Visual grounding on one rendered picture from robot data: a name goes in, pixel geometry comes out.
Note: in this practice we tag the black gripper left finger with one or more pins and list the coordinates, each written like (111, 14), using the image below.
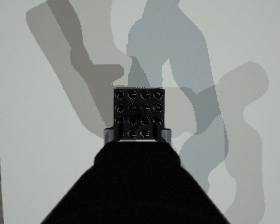
(114, 133)

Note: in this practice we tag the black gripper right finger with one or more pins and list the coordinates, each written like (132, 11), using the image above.
(161, 134)

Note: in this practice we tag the black knob box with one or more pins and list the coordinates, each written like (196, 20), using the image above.
(138, 109)

